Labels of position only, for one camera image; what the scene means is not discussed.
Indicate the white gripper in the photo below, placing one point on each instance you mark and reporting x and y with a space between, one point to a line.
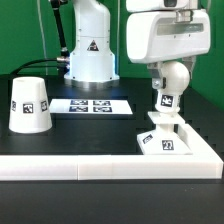
152 37

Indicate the white lamp bulb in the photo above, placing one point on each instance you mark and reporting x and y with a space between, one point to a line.
177 78

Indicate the white lamp base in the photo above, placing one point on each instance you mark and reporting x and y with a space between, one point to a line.
163 140

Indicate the white lamp shade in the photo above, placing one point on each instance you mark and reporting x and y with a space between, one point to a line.
29 110

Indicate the white L-shaped corner fence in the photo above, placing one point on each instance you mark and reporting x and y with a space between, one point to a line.
203 163

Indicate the white marker tag plate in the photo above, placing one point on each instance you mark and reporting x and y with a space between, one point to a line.
87 106

